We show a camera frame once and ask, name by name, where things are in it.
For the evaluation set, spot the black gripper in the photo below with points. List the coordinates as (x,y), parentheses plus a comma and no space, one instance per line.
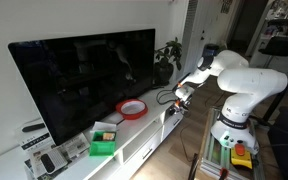
(175,110)

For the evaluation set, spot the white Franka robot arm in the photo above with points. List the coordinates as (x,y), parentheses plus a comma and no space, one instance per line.
(250,83)

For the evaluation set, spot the short black remote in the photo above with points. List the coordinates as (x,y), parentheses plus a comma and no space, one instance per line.
(47,163)

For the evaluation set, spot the dark round plant pot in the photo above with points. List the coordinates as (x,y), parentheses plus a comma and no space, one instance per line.
(163,74)

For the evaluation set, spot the white TV stand cabinet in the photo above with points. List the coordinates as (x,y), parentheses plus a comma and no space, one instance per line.
(140,130)

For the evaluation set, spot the red rimmed white bowl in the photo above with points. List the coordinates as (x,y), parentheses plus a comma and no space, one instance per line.
(124,115)

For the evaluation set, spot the green leafy houseplant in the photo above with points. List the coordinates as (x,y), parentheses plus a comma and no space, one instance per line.
(170,51)

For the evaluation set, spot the aluminium robot cart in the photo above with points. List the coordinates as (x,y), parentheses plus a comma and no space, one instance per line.
(214,156)

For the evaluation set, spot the small yellow packet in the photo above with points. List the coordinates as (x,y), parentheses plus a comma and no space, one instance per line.
(109,136)

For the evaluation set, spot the white paper sheet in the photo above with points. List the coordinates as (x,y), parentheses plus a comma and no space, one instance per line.
(102,126)

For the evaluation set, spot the red black clamp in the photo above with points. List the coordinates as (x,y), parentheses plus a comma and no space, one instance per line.
(222,173)

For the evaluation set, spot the yellow emergency stop box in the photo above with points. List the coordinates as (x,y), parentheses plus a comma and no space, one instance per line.
(241,160)

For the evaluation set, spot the green open box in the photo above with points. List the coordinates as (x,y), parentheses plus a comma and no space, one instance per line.
(100,150)

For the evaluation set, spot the white door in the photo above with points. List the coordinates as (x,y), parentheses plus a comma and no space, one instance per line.
(197,20)

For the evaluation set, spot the black flat screen TV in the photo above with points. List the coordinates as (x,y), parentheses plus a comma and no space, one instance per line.
(84,83)

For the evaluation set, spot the printed paper leaflet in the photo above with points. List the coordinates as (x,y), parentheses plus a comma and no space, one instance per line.
(72,146)

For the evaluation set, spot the black slanted pole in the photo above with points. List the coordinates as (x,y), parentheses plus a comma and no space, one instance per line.
(284,87)

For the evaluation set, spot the dark bulky seat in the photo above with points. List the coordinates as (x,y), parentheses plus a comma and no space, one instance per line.
(287,143)

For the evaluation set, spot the black office chair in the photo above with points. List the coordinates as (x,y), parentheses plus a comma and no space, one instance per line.
(277,45)

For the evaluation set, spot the white flat packaging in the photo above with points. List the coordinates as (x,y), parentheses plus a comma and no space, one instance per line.
(60,159)

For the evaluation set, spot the white printed carton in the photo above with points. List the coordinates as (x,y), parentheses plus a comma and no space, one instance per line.
(34,139)

